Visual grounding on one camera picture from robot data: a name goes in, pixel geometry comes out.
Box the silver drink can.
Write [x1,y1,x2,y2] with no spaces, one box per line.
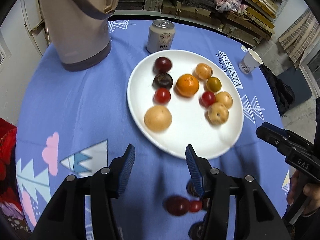
[146,19,175,54]

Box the spotted orange-yellow fruit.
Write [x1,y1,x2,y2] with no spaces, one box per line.
[195,63,213,80]

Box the blue printed tablecloth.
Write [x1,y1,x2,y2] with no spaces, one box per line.
[15,19,292,240]

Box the beige thermos jug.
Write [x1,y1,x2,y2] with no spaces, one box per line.
[37,0,125,72]

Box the orange mandarin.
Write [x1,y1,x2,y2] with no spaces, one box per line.
[176,74,200,98]

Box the pink cloth bundle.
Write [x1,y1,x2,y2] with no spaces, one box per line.
[214,0,248,14]

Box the white round plate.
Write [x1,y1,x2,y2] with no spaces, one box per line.
[127,49,244,160]

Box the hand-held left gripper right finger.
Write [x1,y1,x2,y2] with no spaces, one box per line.
[185,144,292,240]

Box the white door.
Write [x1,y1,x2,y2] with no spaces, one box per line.
[20,0,50,58]

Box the white paper cup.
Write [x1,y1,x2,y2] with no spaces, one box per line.
[238,48,263,74]

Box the red cherry tomato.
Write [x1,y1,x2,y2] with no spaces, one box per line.
[154,88,171,104]
[189,200,203,213]
[199,91,216,107]

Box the lilac patterned cloth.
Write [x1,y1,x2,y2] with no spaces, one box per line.
[0,200,28,233]

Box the black jacket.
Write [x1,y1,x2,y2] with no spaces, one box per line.
[260,64,295,117]

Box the person's right hand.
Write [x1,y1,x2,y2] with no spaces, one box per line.
[286,170,320,217]

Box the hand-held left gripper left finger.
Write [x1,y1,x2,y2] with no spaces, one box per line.
[31,144,136,240]

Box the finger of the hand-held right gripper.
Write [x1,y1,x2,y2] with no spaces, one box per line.
[256,126,300,158]
[261,122,316,153]

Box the large tan round fruit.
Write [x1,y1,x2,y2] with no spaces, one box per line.
[144,105,173,132]

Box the small green-orange citrus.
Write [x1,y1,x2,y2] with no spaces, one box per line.
[206,77,222,92]

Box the red cloth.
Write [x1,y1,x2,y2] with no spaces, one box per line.
[0,117,18,205]

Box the brick pattern panel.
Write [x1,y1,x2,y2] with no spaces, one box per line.
[277,7,320,68]

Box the grey pad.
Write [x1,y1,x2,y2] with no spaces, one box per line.
[280,66,313,110]

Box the dark red plum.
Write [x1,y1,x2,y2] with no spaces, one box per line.
[153,57,173,72]
[166,196,190,216]

